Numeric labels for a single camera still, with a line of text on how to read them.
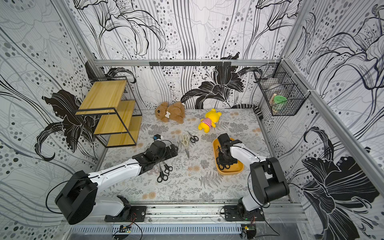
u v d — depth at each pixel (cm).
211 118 106
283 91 79
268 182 44
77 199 41
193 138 102
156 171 88
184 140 101
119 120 78
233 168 88
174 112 104
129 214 68
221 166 88
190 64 93
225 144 68
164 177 86
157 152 66
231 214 72
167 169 88
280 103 72
